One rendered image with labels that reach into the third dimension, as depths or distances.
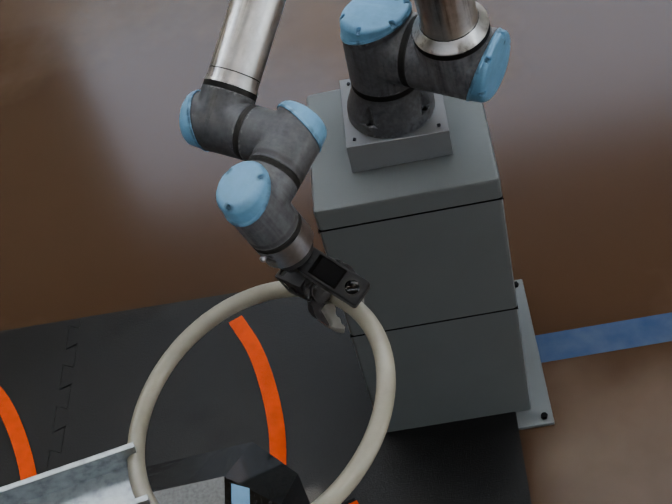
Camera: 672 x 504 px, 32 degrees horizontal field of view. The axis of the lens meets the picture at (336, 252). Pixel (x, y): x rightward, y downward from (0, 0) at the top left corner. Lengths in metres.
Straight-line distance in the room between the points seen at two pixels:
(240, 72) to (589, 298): 1.70
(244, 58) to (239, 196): 0.25
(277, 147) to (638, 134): 2.16
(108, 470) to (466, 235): 0.99
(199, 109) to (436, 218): 0.80
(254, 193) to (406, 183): 0.81
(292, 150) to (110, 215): 2.23
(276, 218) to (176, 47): 2.86
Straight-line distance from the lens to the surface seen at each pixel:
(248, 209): 1.74
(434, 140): 2.51
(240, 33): 1.89
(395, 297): 2.70
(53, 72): 4.72
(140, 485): 1.96
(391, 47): 2.36
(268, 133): 1.82
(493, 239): 2.60
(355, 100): 2.51
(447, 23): 2.23
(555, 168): 3.71
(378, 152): 2.52
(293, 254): 1.83
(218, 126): 1.86
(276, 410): 3.23
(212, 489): 2.18
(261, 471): 2.34
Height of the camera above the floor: 2.56
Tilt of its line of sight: 46 degrees down
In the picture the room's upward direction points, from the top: 16 degrees counter-clockwise
